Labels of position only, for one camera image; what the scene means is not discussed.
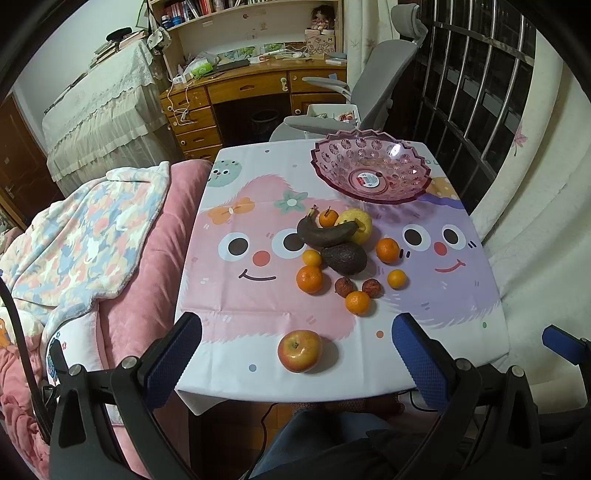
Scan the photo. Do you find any small orange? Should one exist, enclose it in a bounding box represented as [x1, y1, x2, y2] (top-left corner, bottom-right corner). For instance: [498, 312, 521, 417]
[301, 250, 322, 268]
[387, 269, 408, 290]

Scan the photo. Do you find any dark red fruit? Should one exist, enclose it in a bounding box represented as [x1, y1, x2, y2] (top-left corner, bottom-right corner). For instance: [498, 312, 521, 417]
[362, 278, 384, 298]
[335, 277, 356, 298]

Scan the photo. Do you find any red apple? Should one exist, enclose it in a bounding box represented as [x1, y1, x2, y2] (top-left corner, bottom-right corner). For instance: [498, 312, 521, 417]
[277, 330, 322, 373]

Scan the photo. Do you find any dark avocado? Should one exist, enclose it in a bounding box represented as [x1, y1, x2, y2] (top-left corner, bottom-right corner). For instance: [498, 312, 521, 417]
[321, 242, 368, 276]

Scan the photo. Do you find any yellow pear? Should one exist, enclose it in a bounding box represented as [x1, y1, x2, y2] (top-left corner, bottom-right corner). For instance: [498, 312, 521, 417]
[335, 208, 373, 245]

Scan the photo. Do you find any large mandarin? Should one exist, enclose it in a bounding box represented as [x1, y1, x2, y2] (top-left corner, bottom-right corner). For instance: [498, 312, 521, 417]
[295, 266, 324, 294]

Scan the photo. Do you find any overripe black banana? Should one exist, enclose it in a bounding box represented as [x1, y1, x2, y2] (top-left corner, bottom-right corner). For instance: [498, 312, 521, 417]
[297, 205, 359, 248]

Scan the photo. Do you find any stemmed mandarin orange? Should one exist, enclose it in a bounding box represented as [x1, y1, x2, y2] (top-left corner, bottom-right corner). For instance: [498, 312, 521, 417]
[318, 207, 339, 228]

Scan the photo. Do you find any white curtain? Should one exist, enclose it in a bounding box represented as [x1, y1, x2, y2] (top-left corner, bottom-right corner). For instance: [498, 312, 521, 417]
[471, 34, 590, 413]

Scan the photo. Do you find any pastel patterned blanket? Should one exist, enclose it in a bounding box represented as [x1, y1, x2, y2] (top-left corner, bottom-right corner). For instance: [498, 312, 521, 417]
[1, 161, 170, 334]

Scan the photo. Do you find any cartoon printed tablecloth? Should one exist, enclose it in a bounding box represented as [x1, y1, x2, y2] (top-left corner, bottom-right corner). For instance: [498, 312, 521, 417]
[174, 137, 511, 416]

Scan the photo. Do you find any wooden door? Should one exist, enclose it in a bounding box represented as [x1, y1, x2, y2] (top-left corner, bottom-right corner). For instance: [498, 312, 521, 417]
[1, 94, 64, 225]

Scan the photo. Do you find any pink plastic fruit bowl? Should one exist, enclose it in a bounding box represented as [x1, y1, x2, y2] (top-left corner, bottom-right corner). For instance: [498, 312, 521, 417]
[311, 129, 432, 205]

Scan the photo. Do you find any metal window grille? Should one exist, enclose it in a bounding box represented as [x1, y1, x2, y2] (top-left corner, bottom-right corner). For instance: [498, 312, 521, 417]
[398, 0, 536, 211]

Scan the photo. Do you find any lace covered cabinet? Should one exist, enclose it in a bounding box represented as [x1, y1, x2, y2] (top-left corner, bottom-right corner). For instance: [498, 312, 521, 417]
[42, 41, 182, 196]

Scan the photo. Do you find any grey office chair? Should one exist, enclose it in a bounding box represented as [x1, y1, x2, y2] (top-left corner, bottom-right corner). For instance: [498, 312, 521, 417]
[268, 3, 429, 142]

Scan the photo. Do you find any wooden desk with drawers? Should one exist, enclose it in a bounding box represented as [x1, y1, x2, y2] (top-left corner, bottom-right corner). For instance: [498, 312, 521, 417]
[160, 59, 346, 161]

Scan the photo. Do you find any wooden bookshelf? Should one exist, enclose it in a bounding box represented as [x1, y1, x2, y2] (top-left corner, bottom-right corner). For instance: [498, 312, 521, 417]
[162, 1, 344, 78]

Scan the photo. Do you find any doll on desk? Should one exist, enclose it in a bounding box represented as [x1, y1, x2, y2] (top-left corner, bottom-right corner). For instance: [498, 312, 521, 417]
[311, 5, 335, 31]

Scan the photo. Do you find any black cable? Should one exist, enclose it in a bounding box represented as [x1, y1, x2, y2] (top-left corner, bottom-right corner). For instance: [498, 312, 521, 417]
[0, 276, 52, 444]

